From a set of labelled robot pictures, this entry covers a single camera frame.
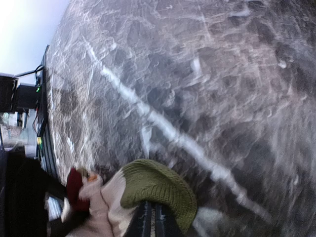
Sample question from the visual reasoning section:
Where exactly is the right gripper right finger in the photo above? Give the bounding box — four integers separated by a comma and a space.
155, 203, 184, 237

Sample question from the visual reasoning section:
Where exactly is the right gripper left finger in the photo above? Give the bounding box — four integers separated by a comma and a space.
124, 201, 152, 237

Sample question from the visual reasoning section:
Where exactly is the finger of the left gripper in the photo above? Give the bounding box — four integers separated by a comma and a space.
4, 155, 89, 237

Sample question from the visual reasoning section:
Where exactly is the striped brown beige sock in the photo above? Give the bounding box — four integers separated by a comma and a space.
61, 159, 197, 237

